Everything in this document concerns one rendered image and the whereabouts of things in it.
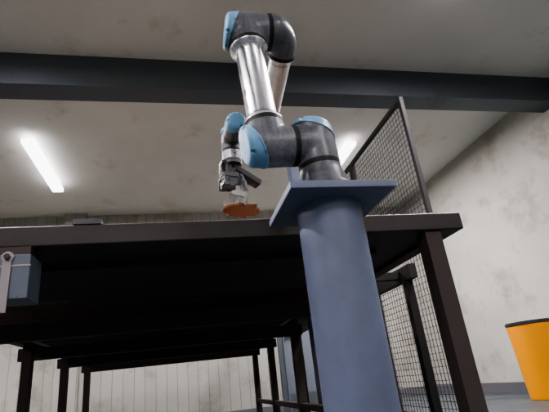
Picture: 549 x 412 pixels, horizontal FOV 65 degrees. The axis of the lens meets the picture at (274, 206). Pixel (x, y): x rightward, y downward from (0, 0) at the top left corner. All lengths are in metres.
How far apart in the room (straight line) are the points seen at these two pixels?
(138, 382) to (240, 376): 1.37
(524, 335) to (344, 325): 4.05
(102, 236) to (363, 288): 0.74
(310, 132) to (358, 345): 0.55
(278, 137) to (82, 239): 0.62
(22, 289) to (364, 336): 0.88
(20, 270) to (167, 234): 0.39
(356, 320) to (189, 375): 5.51
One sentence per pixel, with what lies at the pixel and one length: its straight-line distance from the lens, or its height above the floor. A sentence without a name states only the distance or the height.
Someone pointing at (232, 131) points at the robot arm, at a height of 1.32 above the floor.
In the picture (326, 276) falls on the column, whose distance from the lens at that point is 1.03.
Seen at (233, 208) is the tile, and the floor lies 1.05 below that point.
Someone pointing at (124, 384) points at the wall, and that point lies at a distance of 6.48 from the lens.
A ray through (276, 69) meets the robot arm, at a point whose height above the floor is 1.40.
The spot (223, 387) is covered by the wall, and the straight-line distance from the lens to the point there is 6.46.
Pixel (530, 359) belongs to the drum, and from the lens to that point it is 4.99.
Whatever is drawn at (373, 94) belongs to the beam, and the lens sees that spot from 4.14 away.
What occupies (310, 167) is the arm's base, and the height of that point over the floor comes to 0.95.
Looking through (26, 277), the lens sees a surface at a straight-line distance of 1.32.
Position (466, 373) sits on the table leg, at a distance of 1.50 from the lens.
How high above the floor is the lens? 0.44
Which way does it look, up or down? 22 degrees up
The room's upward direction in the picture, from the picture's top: 7 degrees counter-clockwise
